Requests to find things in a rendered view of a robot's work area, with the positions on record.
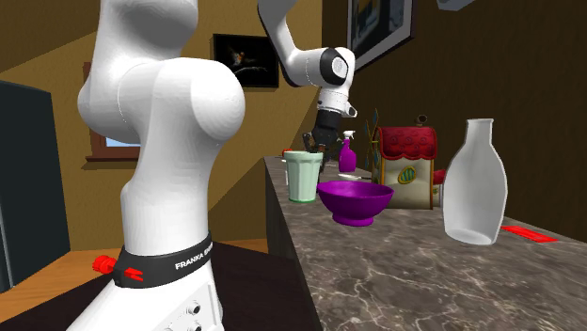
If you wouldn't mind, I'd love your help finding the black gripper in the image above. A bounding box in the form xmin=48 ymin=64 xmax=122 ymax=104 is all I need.
xmin=301 ymin=108 xmax=342 ymax=175

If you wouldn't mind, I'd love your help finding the purple spray bottle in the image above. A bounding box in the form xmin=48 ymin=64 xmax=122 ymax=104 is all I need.
xmin=338 ymin=130 xmax=358 ymax=174

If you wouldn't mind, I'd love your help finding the pale green ribbed cup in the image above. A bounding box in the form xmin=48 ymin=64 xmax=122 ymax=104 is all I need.
xmin=282 ymin=150 xmax=325 ymax=204

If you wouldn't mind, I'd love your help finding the purple bowl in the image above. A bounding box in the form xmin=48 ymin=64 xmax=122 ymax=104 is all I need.
xmin=316 ymin=179 xmax=395 ymax=228

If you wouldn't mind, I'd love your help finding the toy house with red roof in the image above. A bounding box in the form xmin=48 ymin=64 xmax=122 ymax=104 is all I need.
xmin=364 ymin=107 xmax=439 ymax=211

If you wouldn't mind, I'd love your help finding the red and white object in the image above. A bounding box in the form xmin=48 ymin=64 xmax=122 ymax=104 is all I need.
xmin=432 ymin=167 xmax=448 ymax=209

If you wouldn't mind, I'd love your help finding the white vase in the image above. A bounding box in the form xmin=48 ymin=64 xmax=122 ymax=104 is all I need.
xmin=441 ymin=118 xmax=509 ymax=246

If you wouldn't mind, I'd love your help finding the brown-framed window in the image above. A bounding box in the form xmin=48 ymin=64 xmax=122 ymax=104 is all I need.
xmin=82 ymin=61 xmax=141 ymax=163

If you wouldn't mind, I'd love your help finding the red flat rectangular object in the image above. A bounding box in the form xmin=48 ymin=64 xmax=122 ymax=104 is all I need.
xmin=499 ymin=224 xmax=560 ymax=244

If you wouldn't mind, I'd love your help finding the dark tall cabinet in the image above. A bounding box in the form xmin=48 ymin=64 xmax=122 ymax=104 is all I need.
xmin=0 ymin=79 xmax=71 ymax=295

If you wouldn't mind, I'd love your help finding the dark wall picture with bird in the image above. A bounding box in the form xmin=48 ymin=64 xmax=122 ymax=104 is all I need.
xmin=212 ymin=32 xmax=281 ymax=89

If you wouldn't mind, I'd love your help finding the large black-framed wall picture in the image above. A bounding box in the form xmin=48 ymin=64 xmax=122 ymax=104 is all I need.
xmin=346 ymin=0 xmax=418 ymax=72

